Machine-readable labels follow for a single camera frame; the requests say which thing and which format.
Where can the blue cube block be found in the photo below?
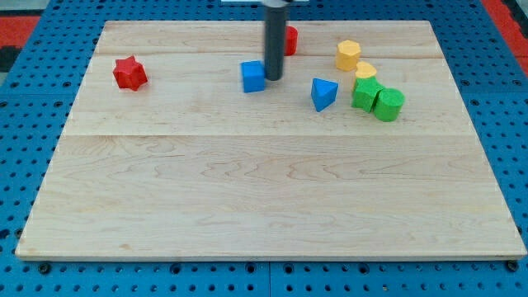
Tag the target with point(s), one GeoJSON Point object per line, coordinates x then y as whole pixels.
{"type": "Point", "coordinates": [253, 76]}

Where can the green star block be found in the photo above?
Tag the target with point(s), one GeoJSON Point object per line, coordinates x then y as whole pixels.
{"type": "Point", "coordinates": [365, 92]}

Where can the red star block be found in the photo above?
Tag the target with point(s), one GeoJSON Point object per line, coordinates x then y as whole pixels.
{"type": "Point", "coordinates": [129, 73]}

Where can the blue triangle block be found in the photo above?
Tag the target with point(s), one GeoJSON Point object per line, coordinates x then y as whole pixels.
{"type": "Point", "coordinates": [323, 93]}

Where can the light wooden board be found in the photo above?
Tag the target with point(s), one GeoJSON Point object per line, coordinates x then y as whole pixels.
{"type": "Point", "coordinates": [191, 168]}

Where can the red cylinder block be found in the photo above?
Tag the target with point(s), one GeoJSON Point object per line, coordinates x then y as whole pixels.
{"type": "Point", "coordinates": [291, 39]}

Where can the yellow heart block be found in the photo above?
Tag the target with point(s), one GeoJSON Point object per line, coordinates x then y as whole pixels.
{"type": "Point", "coordinates": [365, 73]}

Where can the yellow hexagon block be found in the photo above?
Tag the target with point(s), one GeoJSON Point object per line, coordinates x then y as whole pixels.
{"type": "Point", "coordinates": [347, 55]}

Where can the green cylinder block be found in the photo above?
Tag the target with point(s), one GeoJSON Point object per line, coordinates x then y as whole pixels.
{"type": "Point", "coordinates": [389, 104]}

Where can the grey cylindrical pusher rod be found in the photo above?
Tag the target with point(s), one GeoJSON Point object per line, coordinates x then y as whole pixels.
{"type": "Point", "coordinates": [274, 37]}

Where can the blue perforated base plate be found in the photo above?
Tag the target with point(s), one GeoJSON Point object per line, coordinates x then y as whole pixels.
{"type": "Point", "coordinates": [41, 86]}

